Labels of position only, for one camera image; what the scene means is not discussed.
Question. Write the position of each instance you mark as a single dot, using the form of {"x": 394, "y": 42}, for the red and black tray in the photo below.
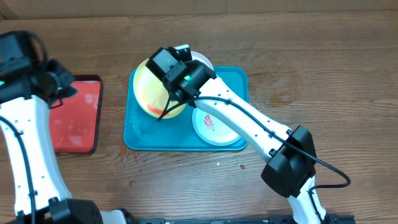
{"x": 74, "y": 124}

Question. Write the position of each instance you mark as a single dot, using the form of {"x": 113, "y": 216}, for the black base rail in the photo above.
{"x": 276, "y": 219}

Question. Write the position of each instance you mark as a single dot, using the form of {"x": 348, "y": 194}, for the light blue plate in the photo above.
{"x": 212, "y": 130}

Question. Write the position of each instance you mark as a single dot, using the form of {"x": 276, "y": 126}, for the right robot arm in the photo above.
{"x": 289, "y": 154}

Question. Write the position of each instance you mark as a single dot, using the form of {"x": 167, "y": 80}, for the yellow plate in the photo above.
{"x": 149, "y": 91}

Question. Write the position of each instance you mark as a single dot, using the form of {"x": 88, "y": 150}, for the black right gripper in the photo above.
{"x": 175, "y": 94}

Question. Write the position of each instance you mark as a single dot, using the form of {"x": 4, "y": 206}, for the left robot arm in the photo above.
{"x": 30, "y": 86}

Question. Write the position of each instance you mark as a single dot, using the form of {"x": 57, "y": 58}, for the teal plastic tray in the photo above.
{"x": 142, "y": 132}

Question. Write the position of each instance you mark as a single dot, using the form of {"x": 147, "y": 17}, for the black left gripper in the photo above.
{"x": 67, "y": 76}

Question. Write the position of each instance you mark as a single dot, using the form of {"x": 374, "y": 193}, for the white plate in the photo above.
{"x": 201, "y": 58}

